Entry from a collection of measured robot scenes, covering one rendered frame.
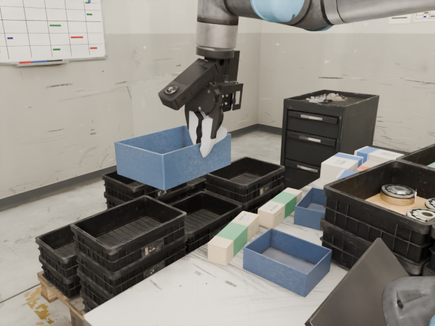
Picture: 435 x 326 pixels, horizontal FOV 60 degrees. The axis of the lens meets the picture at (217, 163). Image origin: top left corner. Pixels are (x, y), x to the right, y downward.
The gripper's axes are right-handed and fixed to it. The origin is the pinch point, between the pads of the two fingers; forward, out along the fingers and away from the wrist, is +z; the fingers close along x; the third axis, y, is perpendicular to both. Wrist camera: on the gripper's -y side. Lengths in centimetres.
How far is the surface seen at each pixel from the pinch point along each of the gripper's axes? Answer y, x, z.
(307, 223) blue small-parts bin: 56, 0, 41
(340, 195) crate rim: 41.2, -14.4, 17.7
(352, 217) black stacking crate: 41, -19, 23
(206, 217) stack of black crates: 82, 70, 82
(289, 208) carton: 60, 10, 40
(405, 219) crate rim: 38, -32, 16
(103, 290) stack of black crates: 10, 57, 81
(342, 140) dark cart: 177, 44, 49
